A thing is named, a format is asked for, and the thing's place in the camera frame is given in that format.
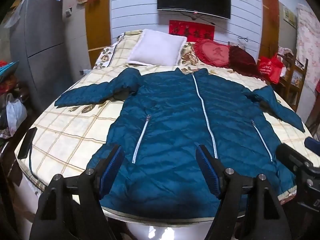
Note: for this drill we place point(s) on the yellow-brown wooden door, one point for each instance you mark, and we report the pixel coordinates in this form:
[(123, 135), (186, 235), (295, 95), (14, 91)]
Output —
[(98, 27)]

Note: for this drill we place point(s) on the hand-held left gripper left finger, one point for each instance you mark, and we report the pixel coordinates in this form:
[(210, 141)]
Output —
[(113, 170)]

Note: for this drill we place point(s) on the dark red pillow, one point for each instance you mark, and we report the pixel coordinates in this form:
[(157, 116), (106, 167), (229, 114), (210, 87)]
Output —
[(243, 61)]

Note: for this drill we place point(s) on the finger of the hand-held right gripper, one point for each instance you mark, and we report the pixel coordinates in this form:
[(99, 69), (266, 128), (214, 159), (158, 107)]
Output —
[(312, 145), (292, 158)]

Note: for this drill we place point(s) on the red shopping bag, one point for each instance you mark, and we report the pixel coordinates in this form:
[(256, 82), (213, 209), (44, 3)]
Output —
[(270, 68)]

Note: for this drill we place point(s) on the red heart-shaped pillow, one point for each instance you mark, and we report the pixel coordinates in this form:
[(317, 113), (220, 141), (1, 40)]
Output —
[(212, 52)]

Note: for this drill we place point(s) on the white plastic bag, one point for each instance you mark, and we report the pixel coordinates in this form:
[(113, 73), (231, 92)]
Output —
[(16, 112)]

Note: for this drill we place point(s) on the pile of colourful things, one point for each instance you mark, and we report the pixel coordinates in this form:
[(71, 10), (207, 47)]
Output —
[(8, 76)]

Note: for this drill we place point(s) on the white square pillow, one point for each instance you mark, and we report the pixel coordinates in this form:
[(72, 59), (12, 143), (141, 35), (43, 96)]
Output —
[(157, 47)]

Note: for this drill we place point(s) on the grey refrigerator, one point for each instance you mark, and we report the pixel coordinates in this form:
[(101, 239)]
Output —
[(42, 45)]

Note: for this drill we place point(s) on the wall switch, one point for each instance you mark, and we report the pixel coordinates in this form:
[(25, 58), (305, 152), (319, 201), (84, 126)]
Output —
[(69, 12)]

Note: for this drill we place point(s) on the wall calendar picture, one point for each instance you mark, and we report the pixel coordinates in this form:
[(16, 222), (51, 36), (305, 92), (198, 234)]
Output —
[(289, 15)]

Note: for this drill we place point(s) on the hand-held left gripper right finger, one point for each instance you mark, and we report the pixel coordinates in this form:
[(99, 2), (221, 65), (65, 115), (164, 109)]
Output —
[(207, 171)]

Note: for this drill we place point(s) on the floral pink curtain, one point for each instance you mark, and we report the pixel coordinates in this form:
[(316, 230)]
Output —
[(308, 42)]

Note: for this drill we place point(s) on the bed with floral checked sheet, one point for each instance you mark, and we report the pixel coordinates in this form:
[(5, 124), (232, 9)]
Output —
[(72, 130)]

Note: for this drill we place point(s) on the wooden chair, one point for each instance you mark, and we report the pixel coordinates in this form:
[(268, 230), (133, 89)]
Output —
[(298, 80)]

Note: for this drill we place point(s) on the red wall banner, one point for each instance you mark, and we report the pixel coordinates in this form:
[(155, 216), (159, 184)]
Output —
[(191, 30)]

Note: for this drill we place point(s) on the black phone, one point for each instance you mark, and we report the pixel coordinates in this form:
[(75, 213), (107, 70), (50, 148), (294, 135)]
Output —
[(27, 142)]

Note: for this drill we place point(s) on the teal puffer jacket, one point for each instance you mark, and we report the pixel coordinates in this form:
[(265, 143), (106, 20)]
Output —
[(172, 120)]

